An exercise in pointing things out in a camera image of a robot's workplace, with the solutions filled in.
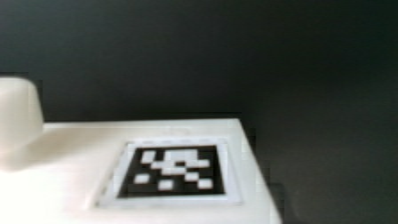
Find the white front drawer box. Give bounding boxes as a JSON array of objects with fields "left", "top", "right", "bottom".
[{"left": 0, "top": 77, "right": 282, "bottom": 224}]

